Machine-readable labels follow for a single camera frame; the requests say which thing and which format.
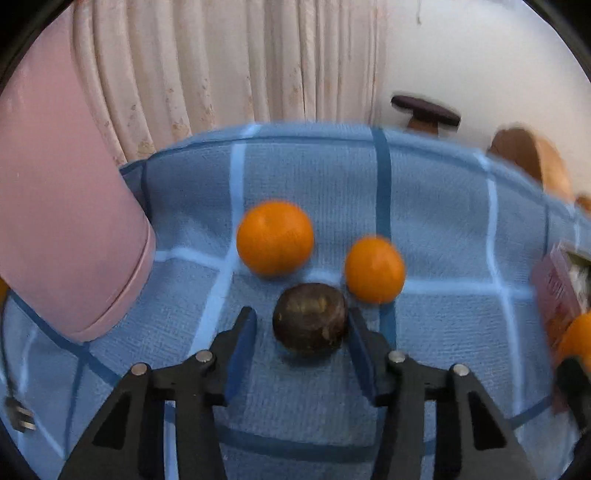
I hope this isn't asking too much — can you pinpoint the blue plaid tablecloth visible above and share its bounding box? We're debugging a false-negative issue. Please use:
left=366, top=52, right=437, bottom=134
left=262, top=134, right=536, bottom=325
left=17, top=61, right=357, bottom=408
left=4, top=124, right=590, bottom=479

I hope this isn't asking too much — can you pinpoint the black power cable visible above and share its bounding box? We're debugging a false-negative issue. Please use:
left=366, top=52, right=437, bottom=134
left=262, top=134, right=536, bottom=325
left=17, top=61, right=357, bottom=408
left=0, top=299, right=38, bottom=434

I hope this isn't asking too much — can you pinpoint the brown leather armchair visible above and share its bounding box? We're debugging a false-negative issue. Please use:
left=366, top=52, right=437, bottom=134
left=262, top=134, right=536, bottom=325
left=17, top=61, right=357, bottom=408
left=488, top=126, right=575, bottom=204

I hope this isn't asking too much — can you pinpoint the pink floral curtain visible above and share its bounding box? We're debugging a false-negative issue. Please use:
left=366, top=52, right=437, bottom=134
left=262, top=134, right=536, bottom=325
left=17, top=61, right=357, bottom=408
left=72, top=1, right=389, bottom=164

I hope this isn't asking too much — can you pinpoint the dark round stool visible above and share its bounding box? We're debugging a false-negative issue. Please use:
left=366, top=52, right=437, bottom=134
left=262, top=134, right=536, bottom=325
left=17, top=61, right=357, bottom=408
left=391, top=94, right=461, bottom=136

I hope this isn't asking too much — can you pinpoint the orange tangerine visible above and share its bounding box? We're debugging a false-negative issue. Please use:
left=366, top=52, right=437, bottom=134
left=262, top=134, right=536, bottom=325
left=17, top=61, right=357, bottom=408
left=236, top=200, right=315, bottom=278
left=345, top=236, right=406, bottom=305
left=557, top=312, right=591, bottom=373

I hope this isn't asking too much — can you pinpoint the dark brown round fruit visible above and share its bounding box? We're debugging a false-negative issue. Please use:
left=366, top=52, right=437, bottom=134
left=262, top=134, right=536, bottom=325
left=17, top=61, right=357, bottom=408
left=273, top=283, right=348, bottom=356

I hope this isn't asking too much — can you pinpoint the pink metal tray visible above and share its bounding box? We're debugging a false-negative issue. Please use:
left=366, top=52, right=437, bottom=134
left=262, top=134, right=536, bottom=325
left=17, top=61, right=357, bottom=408
left=529, top=241, right=591, bottom=414

